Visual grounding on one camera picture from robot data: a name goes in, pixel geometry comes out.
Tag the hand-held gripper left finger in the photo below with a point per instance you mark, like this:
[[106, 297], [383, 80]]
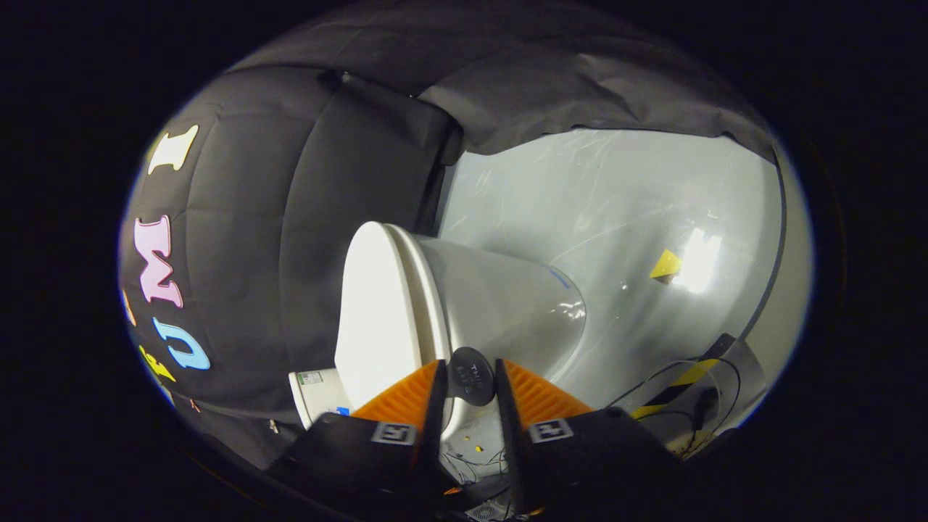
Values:
[[435, 428]]

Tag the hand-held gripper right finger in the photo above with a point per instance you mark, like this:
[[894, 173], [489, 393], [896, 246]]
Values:
[[507, 435]]

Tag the black round lid knob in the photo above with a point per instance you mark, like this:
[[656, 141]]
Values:
[[471, 375]]

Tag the white toilet bowl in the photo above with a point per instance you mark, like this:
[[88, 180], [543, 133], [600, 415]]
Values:
[[507, 304]]

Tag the yellow black striped tape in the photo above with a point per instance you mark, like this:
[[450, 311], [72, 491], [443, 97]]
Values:
[[678, 383]]

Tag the yellow tape piece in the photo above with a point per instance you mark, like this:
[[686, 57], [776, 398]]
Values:
[[665, 264]]

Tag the black backdrop cloth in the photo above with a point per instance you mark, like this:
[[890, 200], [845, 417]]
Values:
[[290, 217]]

